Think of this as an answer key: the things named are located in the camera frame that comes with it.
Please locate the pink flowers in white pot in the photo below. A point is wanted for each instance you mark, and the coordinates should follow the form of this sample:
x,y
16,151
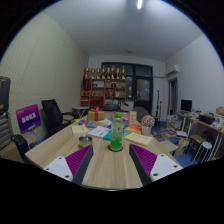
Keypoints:
x,y
147,122

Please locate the small pale yellow book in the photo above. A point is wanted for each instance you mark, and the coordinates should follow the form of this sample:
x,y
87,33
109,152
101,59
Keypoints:
x,y
80,129

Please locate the red and orange book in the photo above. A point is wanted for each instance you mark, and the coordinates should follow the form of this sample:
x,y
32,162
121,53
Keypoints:
x,y
134,128

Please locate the large pale yellow notepad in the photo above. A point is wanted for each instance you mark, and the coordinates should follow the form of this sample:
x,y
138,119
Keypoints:
x,y
138,138

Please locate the green-capped clear drink bottle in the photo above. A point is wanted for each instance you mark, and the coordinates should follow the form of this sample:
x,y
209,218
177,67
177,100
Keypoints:
x,y
116,133

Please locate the flat round red coaster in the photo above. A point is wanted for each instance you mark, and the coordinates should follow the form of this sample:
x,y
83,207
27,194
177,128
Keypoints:
x,y
110,148

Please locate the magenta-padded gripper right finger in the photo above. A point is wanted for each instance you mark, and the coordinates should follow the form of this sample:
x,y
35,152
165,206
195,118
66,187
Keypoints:
x,y
145,159

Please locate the black office chair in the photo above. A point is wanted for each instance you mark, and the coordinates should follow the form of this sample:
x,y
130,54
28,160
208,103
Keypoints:
x,y
51,113

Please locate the white wall air conditioner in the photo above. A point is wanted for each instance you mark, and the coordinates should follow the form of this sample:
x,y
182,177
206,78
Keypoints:
x,y
172,70

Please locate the purple sign board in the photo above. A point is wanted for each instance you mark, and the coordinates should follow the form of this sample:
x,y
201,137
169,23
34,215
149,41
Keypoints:
x,y
28,117

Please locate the dark glass door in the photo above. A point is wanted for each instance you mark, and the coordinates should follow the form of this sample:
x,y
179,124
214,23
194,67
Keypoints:
x,y
143,90

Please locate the wooden shelf unit with trophies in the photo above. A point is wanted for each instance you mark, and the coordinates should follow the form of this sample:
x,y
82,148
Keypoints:
x,y
105,88

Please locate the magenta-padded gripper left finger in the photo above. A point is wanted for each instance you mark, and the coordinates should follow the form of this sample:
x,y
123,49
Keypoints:
x,y
78,159

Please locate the long wooden side desk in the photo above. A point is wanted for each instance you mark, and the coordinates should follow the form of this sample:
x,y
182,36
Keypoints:
x,y
203,123

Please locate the orange standing card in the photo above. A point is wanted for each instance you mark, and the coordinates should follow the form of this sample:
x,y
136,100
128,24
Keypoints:
x,y
132,117

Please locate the black computer monitor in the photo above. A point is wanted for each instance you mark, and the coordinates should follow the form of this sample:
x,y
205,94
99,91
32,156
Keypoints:
x,y
186,105

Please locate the small steel cup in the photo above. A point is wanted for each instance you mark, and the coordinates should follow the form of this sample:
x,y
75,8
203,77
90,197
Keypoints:
x,y
85,141

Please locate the yellow gift box red ribbon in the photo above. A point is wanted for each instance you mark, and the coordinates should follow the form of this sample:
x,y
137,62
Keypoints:
x,y
96,115

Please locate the white round stool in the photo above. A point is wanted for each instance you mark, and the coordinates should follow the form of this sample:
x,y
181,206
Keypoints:
x,y
204,145

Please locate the white paper booklet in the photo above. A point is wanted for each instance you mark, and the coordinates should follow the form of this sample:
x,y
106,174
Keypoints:
x,y
99,131

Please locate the black chair with armrest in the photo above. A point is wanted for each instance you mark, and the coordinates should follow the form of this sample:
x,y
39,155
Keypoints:
x,y
20,146

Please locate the teal book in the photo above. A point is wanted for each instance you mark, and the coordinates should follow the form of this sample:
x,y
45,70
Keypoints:
x,y
107,135

